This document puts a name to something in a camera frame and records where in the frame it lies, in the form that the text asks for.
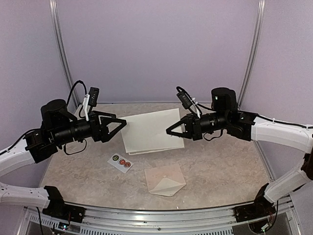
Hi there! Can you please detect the cream envelope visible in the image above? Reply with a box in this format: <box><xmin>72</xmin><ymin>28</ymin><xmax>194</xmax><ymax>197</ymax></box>
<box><xmin>144</xmin><ymin>164</ymin><xmax>186</xmax><ymax>197</ymax></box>

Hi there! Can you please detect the white sticker sheet with seals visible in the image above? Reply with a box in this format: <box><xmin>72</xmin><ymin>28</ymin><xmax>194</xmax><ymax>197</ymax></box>
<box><xmin>107</xmin><ymin>153</ymin><xmax>133</xmax><ymax>173</ymax></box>

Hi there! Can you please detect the front aluminium rail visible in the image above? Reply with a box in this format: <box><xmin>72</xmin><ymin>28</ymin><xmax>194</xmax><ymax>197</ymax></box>
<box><xmin>23</xmin><ymin>203</ymin><xmax>298</xmax><ymax>235</ymax></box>

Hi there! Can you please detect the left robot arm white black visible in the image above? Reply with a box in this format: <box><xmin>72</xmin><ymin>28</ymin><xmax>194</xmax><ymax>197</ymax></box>
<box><xmin>0</xmin><ymin>99</ymin><xmax>127</xmax><ymax>218</ymax></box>

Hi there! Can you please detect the aluminium frame post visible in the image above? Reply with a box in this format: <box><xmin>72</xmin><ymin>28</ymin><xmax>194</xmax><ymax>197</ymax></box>
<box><xmin>238</xmin><ymin>0</ymin><xmax>266</xmax><ymax>108</ymax></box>
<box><xmin>48</xmin><ymin>0</ymin><xmax>80</xmax><ymax>107</ymax></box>

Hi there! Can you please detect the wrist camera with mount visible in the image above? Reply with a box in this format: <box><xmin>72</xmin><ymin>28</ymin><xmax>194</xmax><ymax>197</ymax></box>
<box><xmin>79</xmin><ymin>87</ymin><xmax>100</xmax><ymax>121</ymax></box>
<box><xmin>176</xmin><ymin>86</ymin><xmax>202</xmax><ymax>118</ymax></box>

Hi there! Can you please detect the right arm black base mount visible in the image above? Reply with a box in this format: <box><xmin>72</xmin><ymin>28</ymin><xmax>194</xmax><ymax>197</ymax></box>
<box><xmin>233</xmin><ymin>183</ymin><xmax>276</xmax><ymax>222</ymax></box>

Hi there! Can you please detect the beige ornate letter paper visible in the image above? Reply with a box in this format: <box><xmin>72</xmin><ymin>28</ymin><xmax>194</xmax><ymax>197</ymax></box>
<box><xmin>121</xmin><ymin>108</ymin><xmax>184</xmax><ymax>155</ymax></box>

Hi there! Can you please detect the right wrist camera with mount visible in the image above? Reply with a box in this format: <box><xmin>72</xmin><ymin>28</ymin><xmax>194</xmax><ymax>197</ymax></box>
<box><xmin>176</xmin><ymin>86</ymin><xmax>202</xmax><ymax>118</ymax></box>

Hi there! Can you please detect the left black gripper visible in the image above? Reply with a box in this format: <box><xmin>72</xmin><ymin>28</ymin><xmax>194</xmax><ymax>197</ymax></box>
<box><xmin>53</xmin><ymin>110</ymin><xmax>126</xmax><ymax>145</ymax></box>

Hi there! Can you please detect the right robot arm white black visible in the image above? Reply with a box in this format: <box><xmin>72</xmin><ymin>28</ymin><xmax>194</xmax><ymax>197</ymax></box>
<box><xmin>166</xmin><ymin>87</ymin><xmax>313</xmax><ymax>217</ymax></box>

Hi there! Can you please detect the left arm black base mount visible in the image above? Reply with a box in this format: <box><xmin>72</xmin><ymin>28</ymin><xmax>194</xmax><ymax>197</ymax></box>
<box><xmin>42</xmin><ymin>186</ymin><xmax>86</xmax><ymax>223</ymax></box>

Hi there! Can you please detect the right aluminium frame post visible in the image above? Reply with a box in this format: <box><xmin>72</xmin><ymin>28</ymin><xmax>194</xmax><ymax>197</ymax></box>
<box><xmin>238</xmin><ymin>0</ymin><xmax>266</xmax><ymax>108</ymax></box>

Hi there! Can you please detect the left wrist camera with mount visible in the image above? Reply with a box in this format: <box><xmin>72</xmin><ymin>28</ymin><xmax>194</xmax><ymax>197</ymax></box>
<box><xmin>79</xmin><ymin>87</ymin><xmax>100</xmax><ymax>121</ymax></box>

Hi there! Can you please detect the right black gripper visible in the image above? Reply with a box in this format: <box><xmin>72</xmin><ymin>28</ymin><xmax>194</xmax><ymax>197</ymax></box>
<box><xmin>166</xmin><ymin>112</ymin><xmax>229</xmax><ymax>141</ymax></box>

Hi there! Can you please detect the left aluminium frame post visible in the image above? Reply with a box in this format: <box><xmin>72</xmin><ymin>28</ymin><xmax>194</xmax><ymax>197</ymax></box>
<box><xmin>48</xmin><ymin>0</ymin><xmax>80</xmax><ymax>107</ymax></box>

